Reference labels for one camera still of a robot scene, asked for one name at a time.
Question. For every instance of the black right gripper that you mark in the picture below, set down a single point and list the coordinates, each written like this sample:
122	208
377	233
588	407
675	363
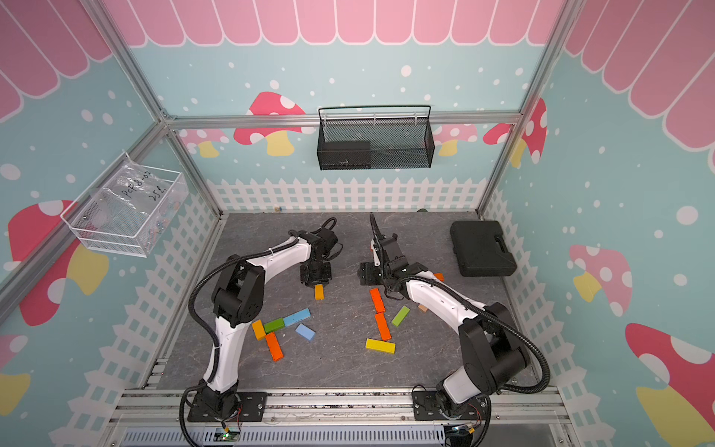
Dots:
366	273

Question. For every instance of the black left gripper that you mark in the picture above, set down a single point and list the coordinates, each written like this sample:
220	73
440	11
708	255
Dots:
324	278

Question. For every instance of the yellow-orange long block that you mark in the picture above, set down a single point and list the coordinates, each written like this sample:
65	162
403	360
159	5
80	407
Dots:
319	292

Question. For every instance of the yellow-orange short block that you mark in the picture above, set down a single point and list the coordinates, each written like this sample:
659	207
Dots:
258	329

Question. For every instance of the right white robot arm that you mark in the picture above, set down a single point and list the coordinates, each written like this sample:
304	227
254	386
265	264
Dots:
496	356

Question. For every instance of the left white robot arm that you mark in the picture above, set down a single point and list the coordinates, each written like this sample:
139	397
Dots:
237	300

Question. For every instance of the red-orange block upper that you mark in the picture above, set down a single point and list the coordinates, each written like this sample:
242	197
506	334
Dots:
377	300

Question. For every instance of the lime green block right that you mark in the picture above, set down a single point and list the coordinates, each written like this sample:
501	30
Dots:
400	316

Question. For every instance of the light blue long block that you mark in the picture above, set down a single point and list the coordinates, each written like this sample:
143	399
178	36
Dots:
297	317

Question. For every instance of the orange block middle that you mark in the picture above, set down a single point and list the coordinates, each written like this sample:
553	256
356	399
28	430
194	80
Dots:
383	328

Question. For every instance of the light blue short block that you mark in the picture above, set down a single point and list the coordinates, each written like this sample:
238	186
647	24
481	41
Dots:
305	332

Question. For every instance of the green short block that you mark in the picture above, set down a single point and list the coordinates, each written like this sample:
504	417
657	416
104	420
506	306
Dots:
274	325

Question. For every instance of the yellow long block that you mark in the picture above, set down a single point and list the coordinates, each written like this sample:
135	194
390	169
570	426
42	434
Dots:
380	346

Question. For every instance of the orange long block left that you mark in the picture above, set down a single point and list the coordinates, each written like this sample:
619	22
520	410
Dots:
274	347

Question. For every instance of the black plastic tool case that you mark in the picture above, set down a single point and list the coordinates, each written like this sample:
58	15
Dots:
480	249

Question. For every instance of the black box in basket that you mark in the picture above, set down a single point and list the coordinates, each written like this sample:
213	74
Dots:
344	155

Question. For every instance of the plastic bag in basket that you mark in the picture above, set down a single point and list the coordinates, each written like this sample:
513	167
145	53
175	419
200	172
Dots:
124	209

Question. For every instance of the green circuit board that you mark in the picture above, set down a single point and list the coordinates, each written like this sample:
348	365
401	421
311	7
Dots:
228	436

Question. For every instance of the black wire mesh basket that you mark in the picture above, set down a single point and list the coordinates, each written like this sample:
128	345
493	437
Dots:
400	135

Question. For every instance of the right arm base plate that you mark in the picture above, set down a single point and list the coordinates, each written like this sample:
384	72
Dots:
435	405

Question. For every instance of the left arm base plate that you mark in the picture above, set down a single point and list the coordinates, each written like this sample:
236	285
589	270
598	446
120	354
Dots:
241	406

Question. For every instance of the clear wire wall basket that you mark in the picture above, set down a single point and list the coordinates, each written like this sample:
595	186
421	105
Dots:
74	215

